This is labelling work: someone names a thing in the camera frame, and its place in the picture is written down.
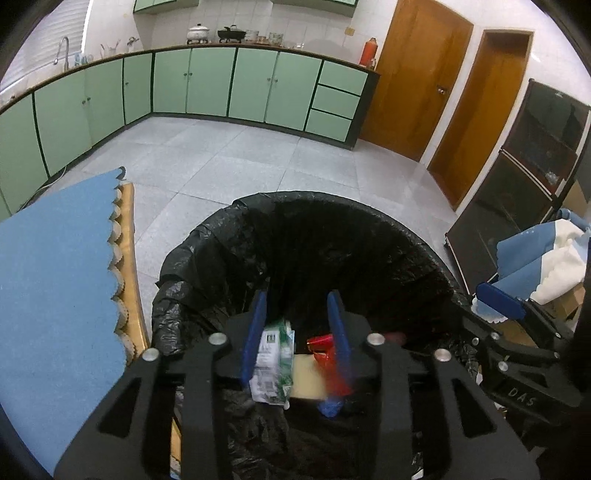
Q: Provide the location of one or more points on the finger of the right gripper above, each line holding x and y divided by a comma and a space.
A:
500, 301

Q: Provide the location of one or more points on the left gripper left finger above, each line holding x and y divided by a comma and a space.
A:
128, 435

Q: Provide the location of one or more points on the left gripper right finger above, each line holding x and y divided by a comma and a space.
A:
432, 418

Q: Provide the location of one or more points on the green white carton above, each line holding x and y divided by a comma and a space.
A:
273, 375

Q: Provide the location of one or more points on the blue plastic glove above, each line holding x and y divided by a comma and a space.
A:
330, 407

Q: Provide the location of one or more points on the red paper cup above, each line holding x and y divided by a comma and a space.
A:
323, 350

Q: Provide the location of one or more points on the yellow sponge block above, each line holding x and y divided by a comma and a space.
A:
308, 381

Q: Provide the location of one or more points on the green lower kitchen cabinets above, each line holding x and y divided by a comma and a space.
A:
52, 125

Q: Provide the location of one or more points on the blue white cloth pile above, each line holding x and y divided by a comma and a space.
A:
546, 261

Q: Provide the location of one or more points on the blue foam mat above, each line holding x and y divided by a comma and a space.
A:
60, 353

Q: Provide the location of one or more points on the dark glass cabinet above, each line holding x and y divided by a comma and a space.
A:
525, 182

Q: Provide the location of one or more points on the brown wooden door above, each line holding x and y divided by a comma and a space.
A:
418, 67
482, 112

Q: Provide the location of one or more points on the black bin with liner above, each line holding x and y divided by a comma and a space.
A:
299, 247

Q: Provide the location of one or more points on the red thermos flask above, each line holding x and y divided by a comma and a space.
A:
369, 53

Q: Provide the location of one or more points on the black wok pan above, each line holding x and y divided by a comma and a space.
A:
229, 34

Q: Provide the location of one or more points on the white cooking pot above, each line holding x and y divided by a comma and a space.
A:
198, 34

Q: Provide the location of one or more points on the chrome sink faucet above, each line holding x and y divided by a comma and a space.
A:
63, 53

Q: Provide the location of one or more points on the white window blind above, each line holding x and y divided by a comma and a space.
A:
40, 48

